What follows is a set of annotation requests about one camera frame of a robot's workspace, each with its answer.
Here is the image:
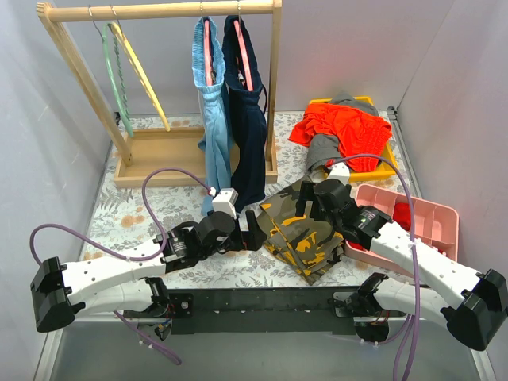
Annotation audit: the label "pink divided organizer tray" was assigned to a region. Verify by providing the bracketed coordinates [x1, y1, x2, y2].
[356, 184, 459, 261]

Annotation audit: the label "orange mesh shorts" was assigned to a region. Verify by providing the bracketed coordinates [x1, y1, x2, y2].
[289, 102, 392, 172]

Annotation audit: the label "pink hanger under navy shorts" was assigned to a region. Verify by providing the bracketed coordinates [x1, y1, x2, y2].
[234, 17, 253, 91]

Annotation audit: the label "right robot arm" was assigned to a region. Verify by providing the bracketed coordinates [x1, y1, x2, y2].
[296, 179, 507, 351]

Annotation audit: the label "red cloth in organizer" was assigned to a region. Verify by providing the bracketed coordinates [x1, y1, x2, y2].
[392, 202, 412, 231]

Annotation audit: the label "yellow plastic hanger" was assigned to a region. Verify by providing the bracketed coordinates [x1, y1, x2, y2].
[115, 23, 171, 132]

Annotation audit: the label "grey shorts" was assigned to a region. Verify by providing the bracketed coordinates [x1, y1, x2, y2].
[306, 91, 379, 172]

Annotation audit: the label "yellow plastic tray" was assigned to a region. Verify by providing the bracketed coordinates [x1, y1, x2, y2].
[309, 96, 398, 183]

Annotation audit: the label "wooden clothes rack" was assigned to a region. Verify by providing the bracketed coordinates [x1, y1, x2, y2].
[37, 1, 283, 188]

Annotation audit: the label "navy blue shorts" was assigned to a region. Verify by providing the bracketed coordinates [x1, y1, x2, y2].
[222, 15, 267, 212]

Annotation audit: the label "green plastic hanger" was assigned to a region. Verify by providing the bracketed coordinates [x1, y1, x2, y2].
[101, 22, 133, 137]

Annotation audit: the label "pink hanger under blue shorts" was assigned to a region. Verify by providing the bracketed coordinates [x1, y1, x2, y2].
[203, 18, 214, 87]

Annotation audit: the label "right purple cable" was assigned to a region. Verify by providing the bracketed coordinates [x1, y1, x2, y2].
[333, 153, 421, 381]

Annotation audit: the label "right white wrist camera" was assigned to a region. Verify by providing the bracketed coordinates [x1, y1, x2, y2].
[327, 163, 350, 184]

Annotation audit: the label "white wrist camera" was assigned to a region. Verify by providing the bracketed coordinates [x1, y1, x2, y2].
[212, 188, 238, 219]
[327, 163, 350, 184]

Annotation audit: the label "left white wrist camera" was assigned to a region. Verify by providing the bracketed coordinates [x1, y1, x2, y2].
[212, 188, 238, 219]

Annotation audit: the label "light blue shorts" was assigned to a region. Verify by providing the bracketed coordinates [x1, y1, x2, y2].
[191, 17, 233, 191]

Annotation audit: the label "camouflage shorts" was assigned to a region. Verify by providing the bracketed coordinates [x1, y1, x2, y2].
[257, 175, 344, 286]

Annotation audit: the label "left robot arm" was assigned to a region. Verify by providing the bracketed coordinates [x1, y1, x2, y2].
[30, 210, 267, 333]

